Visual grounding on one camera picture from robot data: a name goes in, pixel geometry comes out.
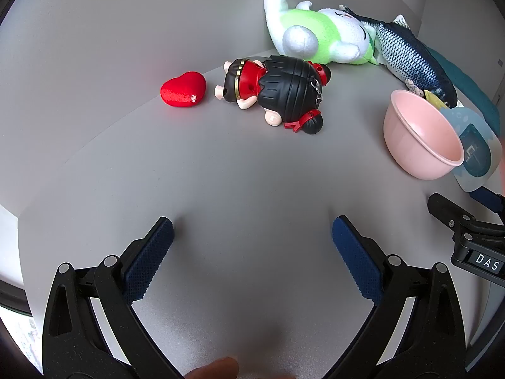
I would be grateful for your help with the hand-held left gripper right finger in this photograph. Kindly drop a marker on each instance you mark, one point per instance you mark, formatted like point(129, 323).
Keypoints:
point(355, 258)

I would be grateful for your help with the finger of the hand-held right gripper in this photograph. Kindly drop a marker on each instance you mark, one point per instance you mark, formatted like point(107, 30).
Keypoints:
point(447, 210)
point(491, 200)

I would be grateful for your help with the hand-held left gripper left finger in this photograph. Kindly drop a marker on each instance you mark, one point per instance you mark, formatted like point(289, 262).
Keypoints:
point(152, 258)

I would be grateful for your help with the light blue packet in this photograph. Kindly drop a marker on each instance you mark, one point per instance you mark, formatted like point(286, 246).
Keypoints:
point(479, 154)

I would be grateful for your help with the pink bowl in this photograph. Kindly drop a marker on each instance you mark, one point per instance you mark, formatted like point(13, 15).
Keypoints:
point(418, 142)

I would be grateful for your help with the yellow paper tag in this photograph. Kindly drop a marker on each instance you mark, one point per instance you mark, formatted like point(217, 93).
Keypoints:
point(436, 98)

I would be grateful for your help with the teal pillow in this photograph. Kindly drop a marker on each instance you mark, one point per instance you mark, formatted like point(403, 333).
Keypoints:
point(471, 85)

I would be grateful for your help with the blue fish plush toy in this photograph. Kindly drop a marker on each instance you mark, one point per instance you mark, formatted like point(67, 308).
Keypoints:
point(406, 51)

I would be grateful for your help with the red heart plush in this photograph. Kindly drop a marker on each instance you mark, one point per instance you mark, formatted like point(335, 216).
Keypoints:
point(183, 89)

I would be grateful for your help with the black-haired doll figure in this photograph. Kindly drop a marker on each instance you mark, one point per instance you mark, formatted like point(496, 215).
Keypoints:
point(282, 87)

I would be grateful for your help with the white and green plush toy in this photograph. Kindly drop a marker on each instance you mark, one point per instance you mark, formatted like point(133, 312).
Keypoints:
point(315, 27)

